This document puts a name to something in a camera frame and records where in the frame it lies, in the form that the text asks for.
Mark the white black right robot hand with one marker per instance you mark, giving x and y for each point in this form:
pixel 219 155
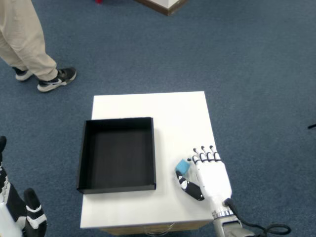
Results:
pixel 214 177

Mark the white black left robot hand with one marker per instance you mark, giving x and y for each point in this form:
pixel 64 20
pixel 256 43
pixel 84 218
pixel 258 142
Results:
pixel 34 219

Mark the blue cube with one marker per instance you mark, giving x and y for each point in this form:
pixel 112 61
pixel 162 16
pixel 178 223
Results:
pixel 182 166

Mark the black open box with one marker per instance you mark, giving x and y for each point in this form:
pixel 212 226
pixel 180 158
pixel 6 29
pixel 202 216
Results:
pixel 118 158

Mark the clear round container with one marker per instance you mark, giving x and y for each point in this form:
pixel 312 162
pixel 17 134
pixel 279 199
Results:
pixel 158 229

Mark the wooden table base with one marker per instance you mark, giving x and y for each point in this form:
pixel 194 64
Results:
pixel 123 230

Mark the thin black item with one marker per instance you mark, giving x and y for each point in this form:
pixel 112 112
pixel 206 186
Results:
pixel 312 126

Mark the black white sneaker with swoosh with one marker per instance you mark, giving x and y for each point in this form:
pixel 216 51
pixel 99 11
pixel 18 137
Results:
pixel 59 80

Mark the white furniture with wood edge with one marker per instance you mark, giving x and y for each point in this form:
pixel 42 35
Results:
pixel 170 6

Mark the beige trousers of person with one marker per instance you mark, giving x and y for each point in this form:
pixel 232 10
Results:
pixel 22 37

